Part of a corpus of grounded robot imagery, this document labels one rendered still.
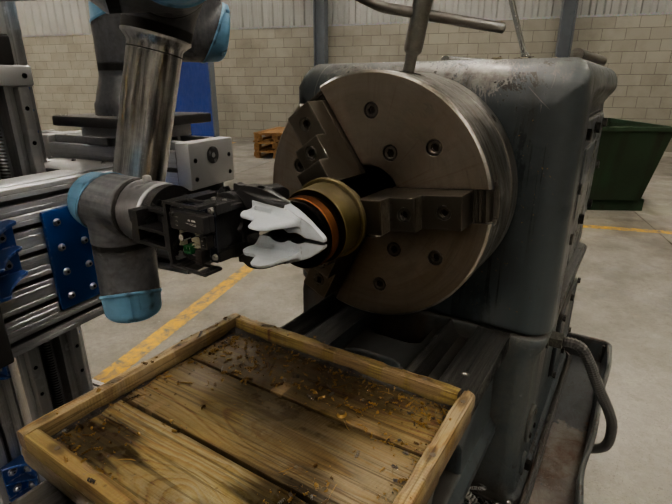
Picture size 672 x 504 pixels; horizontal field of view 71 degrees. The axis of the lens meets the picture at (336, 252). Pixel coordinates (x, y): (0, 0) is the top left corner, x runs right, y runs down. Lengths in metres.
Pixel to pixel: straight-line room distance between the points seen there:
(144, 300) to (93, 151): 0.53
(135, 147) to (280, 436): 0.45
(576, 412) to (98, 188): 1.04
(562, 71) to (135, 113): 0.57
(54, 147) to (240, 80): 10.90
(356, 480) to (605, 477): 1.52
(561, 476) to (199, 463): 0.72
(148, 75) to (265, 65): 11.04
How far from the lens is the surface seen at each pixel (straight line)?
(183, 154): 0.95
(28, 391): 1.14
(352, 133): 0.61
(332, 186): 0.51
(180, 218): 0.49
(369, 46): 10.98
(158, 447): 0.53
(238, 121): 12.13
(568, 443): 1.13
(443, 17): 0.62
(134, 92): 0.74
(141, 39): 0.74
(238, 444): 0.51
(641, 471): 2.02
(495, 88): 0.70
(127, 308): 0.67
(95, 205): 0.63
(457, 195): 0.52
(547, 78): 0.70
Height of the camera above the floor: 1.22
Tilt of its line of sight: 20 degrees down
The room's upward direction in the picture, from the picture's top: straight up
